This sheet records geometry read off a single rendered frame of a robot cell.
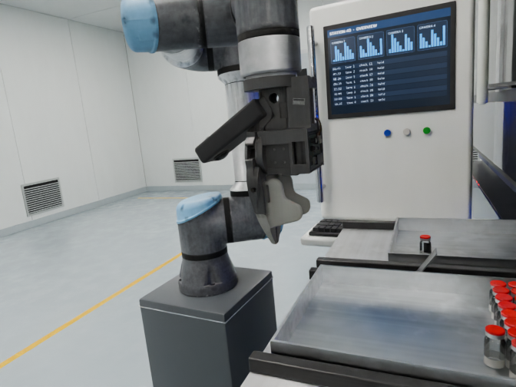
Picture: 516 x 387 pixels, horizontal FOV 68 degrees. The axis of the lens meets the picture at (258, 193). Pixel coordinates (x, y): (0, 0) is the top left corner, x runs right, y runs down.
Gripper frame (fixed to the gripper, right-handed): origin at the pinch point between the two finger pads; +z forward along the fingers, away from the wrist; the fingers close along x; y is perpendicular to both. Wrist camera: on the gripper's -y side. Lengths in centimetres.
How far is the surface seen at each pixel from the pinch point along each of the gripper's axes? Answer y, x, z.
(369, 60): 3, 90, -31
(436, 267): 21.2, 26.7, 14.2
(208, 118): -325, 545, -23
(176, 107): -387, 545, -48
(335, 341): 7.8, 1.8, 15.9
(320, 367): 7.8, -6.6, 14.1
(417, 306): 18.1, 14.3, 15.9
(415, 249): 17.4, 40.4, 16.0
